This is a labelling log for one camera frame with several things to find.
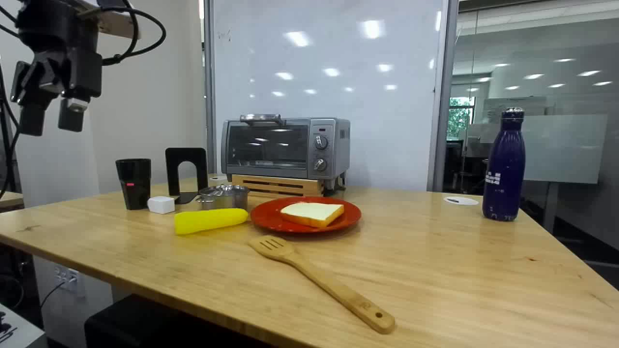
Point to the small white box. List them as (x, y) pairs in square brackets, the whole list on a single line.
[(161, 205)]

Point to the red round plate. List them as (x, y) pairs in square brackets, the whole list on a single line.
[(268, 219)]

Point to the black cup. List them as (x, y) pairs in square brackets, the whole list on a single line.
[(134, 184)]

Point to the yellow toy corn cob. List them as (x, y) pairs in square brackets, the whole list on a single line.
[(210, 221)]

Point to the small metal pan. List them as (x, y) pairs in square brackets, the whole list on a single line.
[(223, 197)]

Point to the black metal bookend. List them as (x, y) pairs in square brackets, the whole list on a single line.
[(171, 170)]

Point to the dark blue water bottle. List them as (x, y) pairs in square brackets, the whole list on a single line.
[(504, 166)]

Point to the wooden slatted trivet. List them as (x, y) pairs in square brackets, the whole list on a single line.
[(277, 186)]

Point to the flat white disc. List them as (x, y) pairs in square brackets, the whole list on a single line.
[(461, 201)]

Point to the frosted glass board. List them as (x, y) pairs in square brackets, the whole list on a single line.
[(562, 149)]

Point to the silver toaster oven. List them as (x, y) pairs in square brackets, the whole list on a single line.
[(283, 147)]

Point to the white bread slice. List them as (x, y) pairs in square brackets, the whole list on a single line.
[(312, 213)]

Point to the white grey device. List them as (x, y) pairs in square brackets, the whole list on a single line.
[(16, 331)]

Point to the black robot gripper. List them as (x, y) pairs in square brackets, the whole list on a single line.
[(61, 45)]

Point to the large white whiteboard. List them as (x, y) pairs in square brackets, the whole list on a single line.
[(368, 122)]

